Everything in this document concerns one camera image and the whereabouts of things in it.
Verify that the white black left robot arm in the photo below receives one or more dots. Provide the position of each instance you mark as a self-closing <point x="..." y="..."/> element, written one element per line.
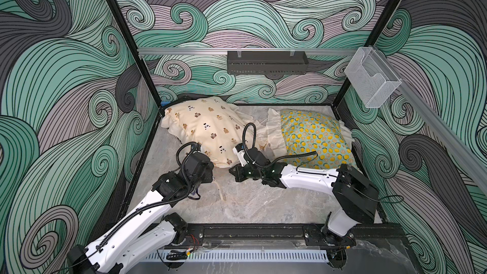
<point x="149" y="226"/>

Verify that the black front mounting rail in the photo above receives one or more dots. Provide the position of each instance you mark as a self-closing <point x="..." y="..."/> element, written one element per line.
<point x="286" y="231"/>

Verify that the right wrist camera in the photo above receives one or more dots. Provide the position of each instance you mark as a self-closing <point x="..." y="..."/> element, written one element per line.
<point x="239" y="151"/>

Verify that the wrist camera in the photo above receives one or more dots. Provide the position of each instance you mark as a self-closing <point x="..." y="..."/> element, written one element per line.
<point x="239" y="151"/>
<point x="199" y="168"/>

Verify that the lemon print ruffled pillow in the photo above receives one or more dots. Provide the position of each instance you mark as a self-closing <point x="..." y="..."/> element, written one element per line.
<point x="292" y="131"/>

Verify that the aluminium rail back wall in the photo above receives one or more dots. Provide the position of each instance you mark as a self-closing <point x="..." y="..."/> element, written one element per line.
<point x="224" y="51"/>

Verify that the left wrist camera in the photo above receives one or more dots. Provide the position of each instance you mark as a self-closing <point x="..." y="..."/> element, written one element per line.
<point x="199" y="168"/>

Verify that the aluminium rail right wall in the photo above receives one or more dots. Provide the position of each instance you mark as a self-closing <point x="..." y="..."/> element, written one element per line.
<point x="431" y="98"/>

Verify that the black perforated wall tray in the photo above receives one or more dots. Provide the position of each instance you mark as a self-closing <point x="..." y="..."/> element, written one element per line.
<point x="272" y="64"/>

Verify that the white slotted cable duct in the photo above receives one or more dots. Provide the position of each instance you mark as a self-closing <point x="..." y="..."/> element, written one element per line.
<point x="257" y="255"/>

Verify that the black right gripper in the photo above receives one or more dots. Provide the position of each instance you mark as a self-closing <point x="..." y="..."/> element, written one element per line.
<point x="238" y="173"/>

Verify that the clear plastic wall bin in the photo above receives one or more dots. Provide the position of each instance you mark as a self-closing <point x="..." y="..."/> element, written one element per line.
<point x="372" y="76"/>

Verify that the aluminium rail wall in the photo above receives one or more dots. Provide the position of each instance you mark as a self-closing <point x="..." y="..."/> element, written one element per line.
<point x="431" y="98"/>
<point x="224" y="51"/>

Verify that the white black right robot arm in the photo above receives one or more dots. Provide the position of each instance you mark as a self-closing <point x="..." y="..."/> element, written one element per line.
<point x="356" y="194"/>

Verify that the cream animal print pillow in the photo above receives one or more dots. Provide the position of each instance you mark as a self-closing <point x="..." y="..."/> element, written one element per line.
<point x="216" y="125"/>

